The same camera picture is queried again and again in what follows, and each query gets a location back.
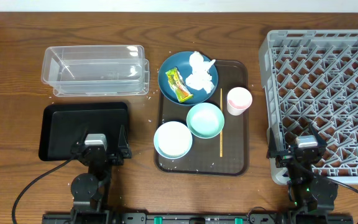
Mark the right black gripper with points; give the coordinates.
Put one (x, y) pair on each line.
(284, 156)

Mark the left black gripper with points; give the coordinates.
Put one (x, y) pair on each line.
(122, 154)

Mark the light blue rice bowl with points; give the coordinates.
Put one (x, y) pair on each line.
(173, 140)

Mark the pink white cup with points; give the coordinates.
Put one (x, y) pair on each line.
(239, 99)

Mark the wooden chopstick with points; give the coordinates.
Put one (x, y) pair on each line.
(221, 132)

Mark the yellow green snack wrapper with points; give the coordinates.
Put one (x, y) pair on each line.
(177, 85)

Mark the dark blue plate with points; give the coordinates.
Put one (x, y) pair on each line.
(181, 62)

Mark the white tissue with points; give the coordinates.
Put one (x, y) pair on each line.
(200, 77)

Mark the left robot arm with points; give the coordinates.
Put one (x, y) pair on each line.
(90, 190)

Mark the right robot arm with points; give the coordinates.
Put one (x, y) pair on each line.
(312, 194)

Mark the grey dishwasher rack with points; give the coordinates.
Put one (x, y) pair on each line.
(310, 78)

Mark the black plastic tray bin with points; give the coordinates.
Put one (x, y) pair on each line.
(61, 122)

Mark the brown serving tray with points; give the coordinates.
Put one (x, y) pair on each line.
(203, 157)

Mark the clear plastic bin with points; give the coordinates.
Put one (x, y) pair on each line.
(96, 70)

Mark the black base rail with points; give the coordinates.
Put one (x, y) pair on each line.
(141, 218)

